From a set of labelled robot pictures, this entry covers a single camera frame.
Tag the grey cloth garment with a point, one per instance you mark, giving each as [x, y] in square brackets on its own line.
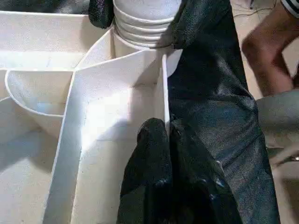
[278, 109]

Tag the striped shirt sleeve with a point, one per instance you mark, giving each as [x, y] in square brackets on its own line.
[292, 4]

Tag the white plastic table top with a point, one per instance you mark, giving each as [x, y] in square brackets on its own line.
[105, 93]

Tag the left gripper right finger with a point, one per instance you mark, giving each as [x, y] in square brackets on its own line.
[198, 191]

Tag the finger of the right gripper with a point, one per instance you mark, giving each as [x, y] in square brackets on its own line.
[184, 23]
[101, 14]

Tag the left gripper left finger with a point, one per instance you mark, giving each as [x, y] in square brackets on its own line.
[149, 175]

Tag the black table mat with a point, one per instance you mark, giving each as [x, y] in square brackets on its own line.
[210, 105]

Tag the white plastic table leg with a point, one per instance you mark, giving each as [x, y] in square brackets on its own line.
[144, 23]

